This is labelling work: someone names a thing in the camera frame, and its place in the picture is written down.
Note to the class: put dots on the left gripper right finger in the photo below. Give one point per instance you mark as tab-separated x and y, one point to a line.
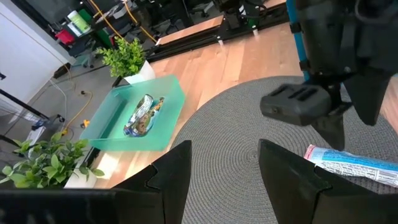
289	186

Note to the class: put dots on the round grey woven placemat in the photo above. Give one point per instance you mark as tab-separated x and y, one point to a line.
224	155

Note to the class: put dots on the large-leaf potted plant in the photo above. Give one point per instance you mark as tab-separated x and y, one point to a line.
46	165

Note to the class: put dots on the teal translucent plastic bin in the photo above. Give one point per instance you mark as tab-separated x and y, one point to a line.
168	124

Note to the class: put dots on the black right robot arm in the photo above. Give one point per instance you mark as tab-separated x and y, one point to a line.
236	18

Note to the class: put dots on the white green wipes canister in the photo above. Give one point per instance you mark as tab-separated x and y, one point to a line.
77	21

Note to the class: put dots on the small-leaf potted plant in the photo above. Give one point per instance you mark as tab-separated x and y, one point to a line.
124	57

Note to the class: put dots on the white cabinet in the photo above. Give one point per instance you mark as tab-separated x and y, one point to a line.
25	62

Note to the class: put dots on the black aluminium table frame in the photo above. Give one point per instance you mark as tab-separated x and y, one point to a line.
192	42

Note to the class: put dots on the red container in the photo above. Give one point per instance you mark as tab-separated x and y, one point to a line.
64	36

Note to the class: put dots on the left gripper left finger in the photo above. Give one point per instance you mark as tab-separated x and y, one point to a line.
174	186

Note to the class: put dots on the blue red chocolate granola bar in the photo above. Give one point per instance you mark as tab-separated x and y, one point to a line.
351	165

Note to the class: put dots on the white striped snack packet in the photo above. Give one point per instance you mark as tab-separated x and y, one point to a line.
146	127

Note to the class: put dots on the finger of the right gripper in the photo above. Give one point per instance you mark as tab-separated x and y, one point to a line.
334	133
370	99

